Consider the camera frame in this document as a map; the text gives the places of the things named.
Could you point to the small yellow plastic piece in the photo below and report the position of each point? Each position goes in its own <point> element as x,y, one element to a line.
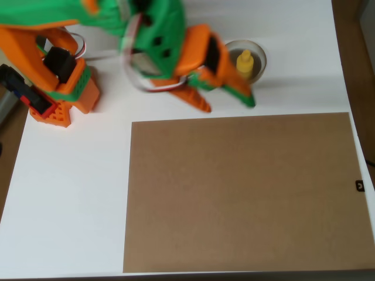
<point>244,64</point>

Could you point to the round clear shallow container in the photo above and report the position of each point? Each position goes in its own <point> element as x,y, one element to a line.
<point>259,63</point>

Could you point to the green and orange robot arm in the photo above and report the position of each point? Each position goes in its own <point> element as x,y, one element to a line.
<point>158,26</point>

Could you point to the brown cardboard sheet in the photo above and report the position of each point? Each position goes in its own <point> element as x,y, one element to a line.
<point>240,193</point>

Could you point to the black connector box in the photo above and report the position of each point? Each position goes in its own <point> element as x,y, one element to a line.
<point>17,85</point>

